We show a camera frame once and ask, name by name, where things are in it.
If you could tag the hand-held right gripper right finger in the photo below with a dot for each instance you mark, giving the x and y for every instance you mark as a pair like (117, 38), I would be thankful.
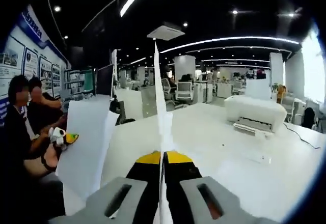
(188, 203)

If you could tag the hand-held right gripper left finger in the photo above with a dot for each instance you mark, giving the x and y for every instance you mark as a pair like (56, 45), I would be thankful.
(94, 206)

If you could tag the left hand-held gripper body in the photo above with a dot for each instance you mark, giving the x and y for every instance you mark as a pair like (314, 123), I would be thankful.
(57, 136)

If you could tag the person's left hand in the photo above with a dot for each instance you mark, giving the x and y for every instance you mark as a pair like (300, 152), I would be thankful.
(52, 155)

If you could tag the metal shelf rack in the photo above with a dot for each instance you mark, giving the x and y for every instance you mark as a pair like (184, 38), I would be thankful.
(89, 81)

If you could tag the white low cabinet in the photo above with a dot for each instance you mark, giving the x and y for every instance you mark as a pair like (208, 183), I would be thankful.
(130, 104)

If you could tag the white mesh office chair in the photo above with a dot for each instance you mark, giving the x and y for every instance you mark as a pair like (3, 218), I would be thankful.
(166, 86)
(184, 91)

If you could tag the large dark hanging display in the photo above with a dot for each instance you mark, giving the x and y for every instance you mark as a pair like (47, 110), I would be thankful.
(102, 30)

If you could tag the white inkjet printer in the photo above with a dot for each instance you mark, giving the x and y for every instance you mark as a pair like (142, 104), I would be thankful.
(254, 109)

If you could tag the printer feed paper bundle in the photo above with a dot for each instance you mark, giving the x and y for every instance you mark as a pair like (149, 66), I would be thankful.
(258, 89)

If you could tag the ceiling air conditioner panel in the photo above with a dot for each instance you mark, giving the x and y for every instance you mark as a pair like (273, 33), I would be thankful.
(165, 31)

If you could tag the orange object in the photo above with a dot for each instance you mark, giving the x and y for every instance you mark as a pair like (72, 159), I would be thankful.
(281, 91)

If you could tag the thin ceiling light strip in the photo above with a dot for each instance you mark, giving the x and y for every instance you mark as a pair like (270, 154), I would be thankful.
(242, 38)

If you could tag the large bright window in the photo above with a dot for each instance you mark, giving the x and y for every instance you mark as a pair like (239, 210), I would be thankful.
(314, 68)

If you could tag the blue white wall poster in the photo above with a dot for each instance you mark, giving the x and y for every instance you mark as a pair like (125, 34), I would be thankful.
(15, 56)

